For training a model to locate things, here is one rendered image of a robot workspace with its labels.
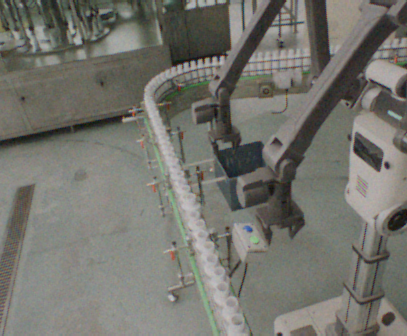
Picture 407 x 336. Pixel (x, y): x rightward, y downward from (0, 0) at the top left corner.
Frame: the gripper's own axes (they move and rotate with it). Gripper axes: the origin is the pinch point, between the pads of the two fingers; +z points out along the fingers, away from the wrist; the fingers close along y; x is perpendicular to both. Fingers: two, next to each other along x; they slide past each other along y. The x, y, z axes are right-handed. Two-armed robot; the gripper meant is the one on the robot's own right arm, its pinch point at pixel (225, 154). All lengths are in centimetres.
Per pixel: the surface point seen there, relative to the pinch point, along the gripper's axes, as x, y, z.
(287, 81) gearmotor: -134, -95, 35
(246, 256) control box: 23.6, 3.0, 27.8
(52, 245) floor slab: -144, 111, 137
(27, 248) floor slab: -149, 131, 137
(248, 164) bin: -70, -36, 56
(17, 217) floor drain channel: -196, 145, 136
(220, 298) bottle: 39.7, 17.7, 23.5
